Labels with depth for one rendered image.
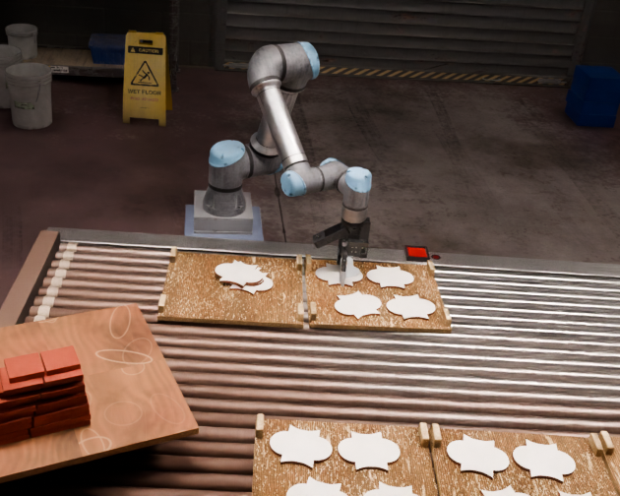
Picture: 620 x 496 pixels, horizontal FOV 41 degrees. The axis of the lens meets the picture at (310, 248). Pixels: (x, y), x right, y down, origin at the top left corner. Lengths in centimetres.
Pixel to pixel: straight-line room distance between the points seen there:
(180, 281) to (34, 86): 347
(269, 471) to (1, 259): 280
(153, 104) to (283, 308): 367
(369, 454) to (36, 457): 73
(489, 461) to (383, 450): 25
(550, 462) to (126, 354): 103
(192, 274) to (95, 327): 49
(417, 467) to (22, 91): 439
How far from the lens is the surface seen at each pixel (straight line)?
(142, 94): 594
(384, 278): 261
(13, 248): 457
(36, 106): 589
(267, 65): 255
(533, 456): 210
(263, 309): 242
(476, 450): 207
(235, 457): 201
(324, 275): 258
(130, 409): 193
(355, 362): 229
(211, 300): 244
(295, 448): 198
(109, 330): 216
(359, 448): 200
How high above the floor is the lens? 232
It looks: 30 degrees down
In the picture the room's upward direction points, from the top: 6 degrees clockwise
